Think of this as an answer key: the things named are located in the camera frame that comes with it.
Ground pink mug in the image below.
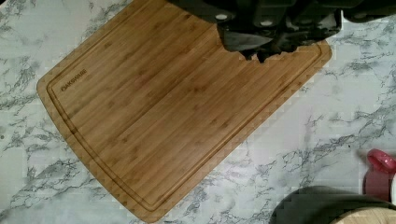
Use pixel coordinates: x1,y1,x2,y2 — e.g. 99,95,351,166
363,148,396,203

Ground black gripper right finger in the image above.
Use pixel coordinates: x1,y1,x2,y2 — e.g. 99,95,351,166
261,12,342,63

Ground bamboo cutting board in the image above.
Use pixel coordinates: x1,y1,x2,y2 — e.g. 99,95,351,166
37,0,332,223

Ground dark canister with wooden lid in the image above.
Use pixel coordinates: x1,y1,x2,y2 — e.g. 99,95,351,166
269,186,395,224

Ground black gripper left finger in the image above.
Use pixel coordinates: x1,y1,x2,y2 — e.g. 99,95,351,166
217,25,275,52

